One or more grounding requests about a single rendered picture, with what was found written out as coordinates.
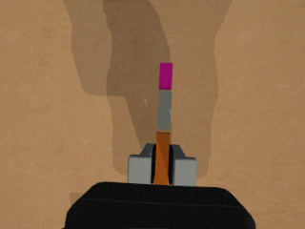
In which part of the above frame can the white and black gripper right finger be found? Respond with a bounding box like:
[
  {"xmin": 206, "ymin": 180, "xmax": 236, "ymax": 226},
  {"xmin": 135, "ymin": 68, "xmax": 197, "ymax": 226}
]
[{"xmin": 168, "ymin": 144, "xmax": 197, "ymax": 186}]

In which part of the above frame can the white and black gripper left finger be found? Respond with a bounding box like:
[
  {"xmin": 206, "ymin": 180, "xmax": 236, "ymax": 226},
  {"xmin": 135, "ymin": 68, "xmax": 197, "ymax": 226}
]
[{"xmin": 128, "ymin": 143, "xmax": 156, "ymax": 184}]

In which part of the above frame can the small magenta block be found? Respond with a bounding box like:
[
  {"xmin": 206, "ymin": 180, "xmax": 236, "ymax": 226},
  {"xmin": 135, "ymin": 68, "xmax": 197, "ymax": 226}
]
[{"xmin": 159, "ymin": 63, "xmax": 173, "ymax": 90}]

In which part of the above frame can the grey rod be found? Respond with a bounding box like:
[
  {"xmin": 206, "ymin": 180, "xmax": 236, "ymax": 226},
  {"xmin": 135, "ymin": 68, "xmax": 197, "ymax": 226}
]
[{"xmin": 157, "ymin": 91, "xmax": 173, "ymax": 130}]

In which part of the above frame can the orange rod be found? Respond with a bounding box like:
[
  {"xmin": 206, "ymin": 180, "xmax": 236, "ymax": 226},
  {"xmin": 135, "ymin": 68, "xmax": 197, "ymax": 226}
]
[{"xmin": 154, "ymin": 133, "xmax": 171, "ymax": 185}]

